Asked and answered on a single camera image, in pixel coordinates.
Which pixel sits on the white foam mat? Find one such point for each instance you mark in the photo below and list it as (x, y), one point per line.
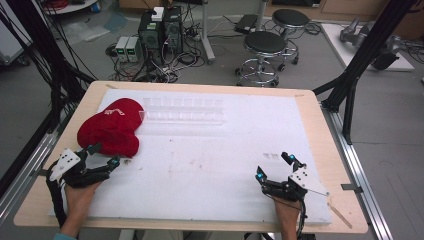
(206, 173)

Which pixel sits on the grey metal bracket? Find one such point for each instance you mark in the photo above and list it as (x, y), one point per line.
(40, 172)
(351, 188)

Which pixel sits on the thin wooden stick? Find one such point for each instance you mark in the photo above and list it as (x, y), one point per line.
(340, 215)

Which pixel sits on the black round stool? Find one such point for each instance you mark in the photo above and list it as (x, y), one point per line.
(290, 18)
(265, 43)

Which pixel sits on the clear plastic divided tray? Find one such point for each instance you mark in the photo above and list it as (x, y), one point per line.
(183, 110)

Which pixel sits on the aluminium rail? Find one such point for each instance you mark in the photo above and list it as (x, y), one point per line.
(360, 173)
(26, 170)

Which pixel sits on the white bench power supply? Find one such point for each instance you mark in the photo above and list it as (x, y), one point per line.
(133, 49)
(121, 48)

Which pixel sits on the person's right hand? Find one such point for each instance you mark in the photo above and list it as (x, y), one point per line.
(288, 208)

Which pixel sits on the black computer tower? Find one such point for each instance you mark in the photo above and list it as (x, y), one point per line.
(173, 30)
(150, 33)

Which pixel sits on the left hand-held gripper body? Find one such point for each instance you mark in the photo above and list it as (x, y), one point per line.
(68, 163)

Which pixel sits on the round white table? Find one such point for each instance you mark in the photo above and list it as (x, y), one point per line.
(71, 6)

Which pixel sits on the white floor board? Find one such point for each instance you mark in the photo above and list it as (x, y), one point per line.
(336, 43)

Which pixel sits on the clear plastic sheet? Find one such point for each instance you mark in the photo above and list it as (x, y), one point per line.
(86, 31)

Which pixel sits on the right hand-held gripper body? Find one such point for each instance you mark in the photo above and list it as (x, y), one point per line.
(305, 180)

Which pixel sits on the black frame post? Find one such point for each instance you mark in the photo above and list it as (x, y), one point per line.
(40, 50)
(363, 56)

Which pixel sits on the flat black device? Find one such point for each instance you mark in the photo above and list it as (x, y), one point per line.
(246, 23)

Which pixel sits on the small white box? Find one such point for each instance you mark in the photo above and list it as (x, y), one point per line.
(158, 13)

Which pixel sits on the grey table leg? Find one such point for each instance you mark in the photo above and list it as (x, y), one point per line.
(207, 33)

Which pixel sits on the red knitted hat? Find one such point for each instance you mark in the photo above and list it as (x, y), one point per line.
(111, 128)

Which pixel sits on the person's left hand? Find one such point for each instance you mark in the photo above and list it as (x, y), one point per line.
(78, 198)

